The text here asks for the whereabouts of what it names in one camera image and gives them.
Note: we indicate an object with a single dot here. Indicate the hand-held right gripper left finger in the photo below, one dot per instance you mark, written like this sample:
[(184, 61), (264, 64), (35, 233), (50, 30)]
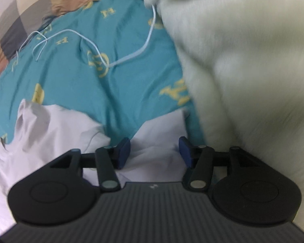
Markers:
[(122, 153)]

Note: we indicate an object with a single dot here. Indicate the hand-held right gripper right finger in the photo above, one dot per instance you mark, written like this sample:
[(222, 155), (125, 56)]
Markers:
[(185, 153)]

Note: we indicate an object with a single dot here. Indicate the white shirt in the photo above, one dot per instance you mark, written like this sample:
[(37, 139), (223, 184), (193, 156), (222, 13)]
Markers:
[(53, 136)]

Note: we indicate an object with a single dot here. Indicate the teal patterned bed sheet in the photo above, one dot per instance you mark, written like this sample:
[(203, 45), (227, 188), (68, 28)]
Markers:
[(116, 86)]

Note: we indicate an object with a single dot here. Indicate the green fleece blanket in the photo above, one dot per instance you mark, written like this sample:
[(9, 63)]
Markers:
[(243, 55)]

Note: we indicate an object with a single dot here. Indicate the plaid pillow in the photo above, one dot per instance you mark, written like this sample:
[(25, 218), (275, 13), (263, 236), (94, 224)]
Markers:
[(27, 12)]

